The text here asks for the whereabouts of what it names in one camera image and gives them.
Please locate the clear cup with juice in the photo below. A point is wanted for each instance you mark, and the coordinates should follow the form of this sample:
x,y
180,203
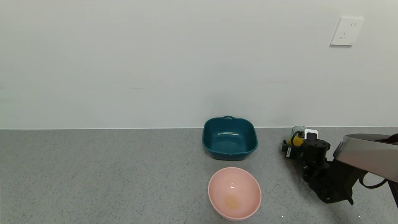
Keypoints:
x,y
298,128

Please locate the white wall socket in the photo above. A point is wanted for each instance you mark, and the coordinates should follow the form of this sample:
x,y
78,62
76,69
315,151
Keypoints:
x,y
346,31

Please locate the pink round bowl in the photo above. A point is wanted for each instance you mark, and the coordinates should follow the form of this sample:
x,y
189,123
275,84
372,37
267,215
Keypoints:
x,y
233,189

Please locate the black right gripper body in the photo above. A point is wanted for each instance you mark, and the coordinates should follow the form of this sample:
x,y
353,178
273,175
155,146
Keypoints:
x,y
288,152

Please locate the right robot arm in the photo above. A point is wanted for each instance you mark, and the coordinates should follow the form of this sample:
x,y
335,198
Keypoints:
x,y
357,155

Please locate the teal square plastic basin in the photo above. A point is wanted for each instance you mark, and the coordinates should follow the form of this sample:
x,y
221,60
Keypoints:
x,y
224,140

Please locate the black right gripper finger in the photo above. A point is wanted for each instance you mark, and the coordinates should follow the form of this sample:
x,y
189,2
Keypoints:
x,y
285,142

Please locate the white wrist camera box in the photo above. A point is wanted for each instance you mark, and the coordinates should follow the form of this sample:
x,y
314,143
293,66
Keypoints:
x,y
311,134

